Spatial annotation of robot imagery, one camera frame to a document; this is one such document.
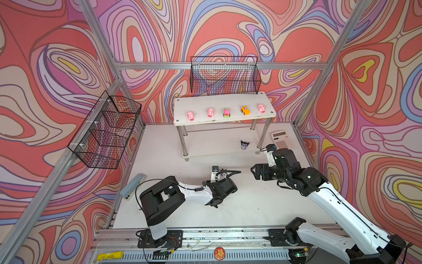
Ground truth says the orange toy car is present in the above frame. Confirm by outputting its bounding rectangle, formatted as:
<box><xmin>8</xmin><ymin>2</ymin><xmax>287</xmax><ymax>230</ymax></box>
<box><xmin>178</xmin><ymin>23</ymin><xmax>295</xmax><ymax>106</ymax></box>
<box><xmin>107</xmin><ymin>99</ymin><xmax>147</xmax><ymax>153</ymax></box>
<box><xmin>241</xmin><ymin>106</ymin><xmax>251</xmax><ymax>116</ymax></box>

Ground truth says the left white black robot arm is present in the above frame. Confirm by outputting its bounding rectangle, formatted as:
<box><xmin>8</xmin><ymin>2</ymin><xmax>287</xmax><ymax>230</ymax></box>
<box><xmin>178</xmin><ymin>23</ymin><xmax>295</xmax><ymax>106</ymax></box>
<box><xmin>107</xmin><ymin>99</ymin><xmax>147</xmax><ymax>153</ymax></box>
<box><xmin>134</xmin><ymin>166</ymin><xmax>241</xmax><ymax>242</ymax></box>

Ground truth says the pink white calculator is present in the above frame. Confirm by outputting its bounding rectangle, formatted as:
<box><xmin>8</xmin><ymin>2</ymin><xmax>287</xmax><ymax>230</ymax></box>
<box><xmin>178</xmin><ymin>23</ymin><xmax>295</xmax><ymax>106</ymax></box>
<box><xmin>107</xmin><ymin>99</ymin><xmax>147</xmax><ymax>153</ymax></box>
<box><xmin>271</xmin><ymin>130</ymin><xmax>295</xmax><ymax>150</ymax></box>

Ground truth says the back black wire basket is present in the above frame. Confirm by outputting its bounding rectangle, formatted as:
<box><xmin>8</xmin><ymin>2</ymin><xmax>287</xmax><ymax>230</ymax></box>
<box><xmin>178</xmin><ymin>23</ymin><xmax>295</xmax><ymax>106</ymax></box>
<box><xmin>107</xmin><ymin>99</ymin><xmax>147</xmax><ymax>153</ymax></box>
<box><xmin>190</xmin><ymin>55</ymin><xmax>262</xmax><ymax>96</ymax></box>

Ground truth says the pink pig toy front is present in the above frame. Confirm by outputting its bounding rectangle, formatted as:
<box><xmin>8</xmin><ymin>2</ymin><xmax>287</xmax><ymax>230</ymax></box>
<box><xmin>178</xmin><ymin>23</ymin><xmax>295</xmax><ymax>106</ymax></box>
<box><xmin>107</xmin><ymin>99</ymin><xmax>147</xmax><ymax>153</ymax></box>
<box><xmin>187</xmin><ymin>111</ymin><xmax>195</xmax><ymax>122</ymax></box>

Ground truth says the pink green toy car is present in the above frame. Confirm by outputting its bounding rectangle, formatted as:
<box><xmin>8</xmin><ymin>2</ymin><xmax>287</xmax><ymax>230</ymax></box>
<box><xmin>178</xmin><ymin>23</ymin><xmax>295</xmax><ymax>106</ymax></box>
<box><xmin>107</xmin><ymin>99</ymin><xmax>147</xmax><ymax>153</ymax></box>
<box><xmin>223</xmin><ymin>108</ymin><xmax>231</xmax><ymax>118</ymax></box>

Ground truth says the red round sticker badge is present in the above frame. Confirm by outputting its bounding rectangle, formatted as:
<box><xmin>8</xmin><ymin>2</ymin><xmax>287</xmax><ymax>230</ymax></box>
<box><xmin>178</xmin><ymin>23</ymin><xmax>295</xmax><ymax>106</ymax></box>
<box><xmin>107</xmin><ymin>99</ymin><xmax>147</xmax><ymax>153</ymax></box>
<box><xmin>214</xmin><ymin>246</ymin><xmax>226</xmax><ymax>261</ymax></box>

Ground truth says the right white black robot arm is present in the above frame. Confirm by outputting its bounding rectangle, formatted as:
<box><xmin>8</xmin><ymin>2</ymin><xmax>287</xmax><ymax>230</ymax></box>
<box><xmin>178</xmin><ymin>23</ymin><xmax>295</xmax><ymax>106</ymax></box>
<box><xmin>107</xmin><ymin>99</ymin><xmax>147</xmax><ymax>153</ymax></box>
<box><xmin>251</xmin><ymin>144</ymin><xmax>412</xmax><ymax>264</ymax></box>

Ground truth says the grey stapler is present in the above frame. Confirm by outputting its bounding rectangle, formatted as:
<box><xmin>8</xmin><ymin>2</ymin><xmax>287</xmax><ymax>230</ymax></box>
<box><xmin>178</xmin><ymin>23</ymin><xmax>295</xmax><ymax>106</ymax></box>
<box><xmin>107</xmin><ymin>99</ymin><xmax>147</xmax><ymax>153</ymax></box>
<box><xmin>119</xmin><ymin>173</ymin><xmax>147</xmax><ymax>200</ymax></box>

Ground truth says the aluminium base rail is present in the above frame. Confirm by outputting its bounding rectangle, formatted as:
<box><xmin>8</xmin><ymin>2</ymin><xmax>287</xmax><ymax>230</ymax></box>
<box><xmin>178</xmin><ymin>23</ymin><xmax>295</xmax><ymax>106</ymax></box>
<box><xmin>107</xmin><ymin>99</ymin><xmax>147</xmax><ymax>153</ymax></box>
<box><xmin>84</xmin><ymin>224</ymin><xmax>347</xmax><ymax>264</ymax></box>

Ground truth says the black wire basket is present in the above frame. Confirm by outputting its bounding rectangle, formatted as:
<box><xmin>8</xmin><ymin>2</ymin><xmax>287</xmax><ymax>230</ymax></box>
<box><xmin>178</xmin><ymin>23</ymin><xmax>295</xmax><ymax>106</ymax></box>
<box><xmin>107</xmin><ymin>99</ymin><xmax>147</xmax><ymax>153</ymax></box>
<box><xmin>68</xmin><ymin>91</ymin><xmax>142</xmax><ymax>169</ymax></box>
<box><xmin>190</xmin><ymin>55</ymin><xmax>262</xmax><ymax>96</ymax></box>

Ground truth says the white shelf table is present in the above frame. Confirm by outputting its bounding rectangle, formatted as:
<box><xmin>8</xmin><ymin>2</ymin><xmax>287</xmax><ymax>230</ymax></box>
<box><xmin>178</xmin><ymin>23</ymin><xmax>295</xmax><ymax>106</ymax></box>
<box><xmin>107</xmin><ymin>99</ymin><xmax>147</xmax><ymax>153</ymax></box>
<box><xmin>174</xmin><ymin>92</ymin><xmax>276</xmax><ymax>161</ymax></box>

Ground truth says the dark purple figure toy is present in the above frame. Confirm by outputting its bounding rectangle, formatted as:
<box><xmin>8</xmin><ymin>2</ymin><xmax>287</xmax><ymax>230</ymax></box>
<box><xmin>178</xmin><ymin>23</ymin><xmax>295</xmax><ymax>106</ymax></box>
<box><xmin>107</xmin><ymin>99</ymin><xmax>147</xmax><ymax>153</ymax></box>
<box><xmin>241</xmin><ymin>140</ymin><xmax>250</xmax><ymax>150</ymax></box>

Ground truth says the left black wire basket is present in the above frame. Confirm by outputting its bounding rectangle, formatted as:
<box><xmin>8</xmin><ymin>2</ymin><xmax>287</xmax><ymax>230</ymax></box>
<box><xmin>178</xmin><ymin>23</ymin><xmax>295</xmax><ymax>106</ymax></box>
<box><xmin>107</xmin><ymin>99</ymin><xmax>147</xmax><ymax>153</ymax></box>
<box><xmin>68</xmin><ymin>91</ymin><xmax>142</xmax><ymax>169</ymax></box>

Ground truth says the pink pig toy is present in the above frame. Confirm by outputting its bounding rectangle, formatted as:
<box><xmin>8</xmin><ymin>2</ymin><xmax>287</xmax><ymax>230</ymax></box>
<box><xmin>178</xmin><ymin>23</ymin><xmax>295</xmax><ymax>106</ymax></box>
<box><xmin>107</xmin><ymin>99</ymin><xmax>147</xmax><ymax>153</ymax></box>
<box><xmin>187</xmin><ymin>111</ymin><xmax>195</xmax><ymax>122</ymax></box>
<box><xmin>258</xmin><ymin>104</ymin><xmax>266</xmax><ymax>113</ymax></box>
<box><xmin>207</xmin><ymin>108</ymin><xmax>215</xmax><ymax>118</ymax></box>

